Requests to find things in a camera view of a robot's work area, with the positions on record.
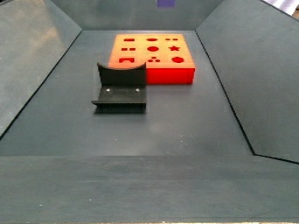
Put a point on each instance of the purple rectangular block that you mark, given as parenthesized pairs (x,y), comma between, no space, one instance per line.
(166,3)

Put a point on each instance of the black curved holder bracket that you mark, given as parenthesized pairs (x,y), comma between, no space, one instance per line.
(122,93)

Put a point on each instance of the red shape sorting board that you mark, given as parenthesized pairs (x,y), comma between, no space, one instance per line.
(163,52)

